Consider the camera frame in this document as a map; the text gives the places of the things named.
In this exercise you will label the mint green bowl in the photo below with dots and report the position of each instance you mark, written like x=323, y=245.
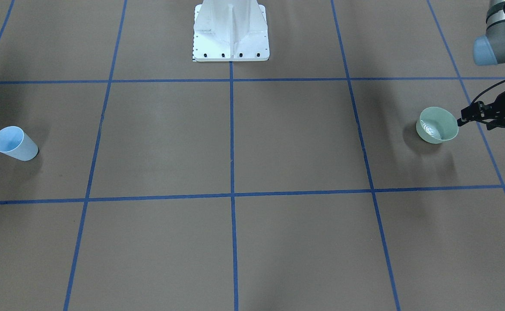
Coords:
x=436, y=125

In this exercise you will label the light blue plastic cup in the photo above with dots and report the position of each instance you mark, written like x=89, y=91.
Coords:
x=14, y=142

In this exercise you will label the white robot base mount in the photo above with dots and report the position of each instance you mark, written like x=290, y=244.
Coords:
x=230, y=31

